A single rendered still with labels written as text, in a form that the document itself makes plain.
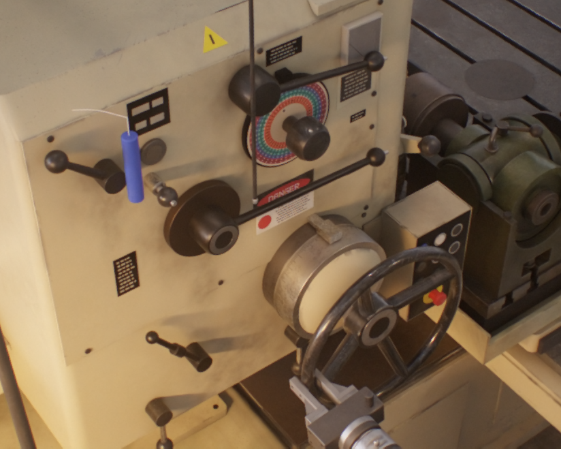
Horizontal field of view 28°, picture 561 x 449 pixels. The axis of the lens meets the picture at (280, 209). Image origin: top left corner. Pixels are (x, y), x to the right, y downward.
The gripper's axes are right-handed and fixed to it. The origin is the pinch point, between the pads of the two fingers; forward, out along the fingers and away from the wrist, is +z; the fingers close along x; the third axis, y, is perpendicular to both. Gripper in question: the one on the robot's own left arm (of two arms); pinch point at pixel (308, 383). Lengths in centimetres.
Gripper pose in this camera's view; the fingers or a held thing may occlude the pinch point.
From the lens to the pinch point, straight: 201.8
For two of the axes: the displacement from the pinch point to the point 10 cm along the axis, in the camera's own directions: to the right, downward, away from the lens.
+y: -0.8, -7.0, -7.1
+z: -5.9, -5.4, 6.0
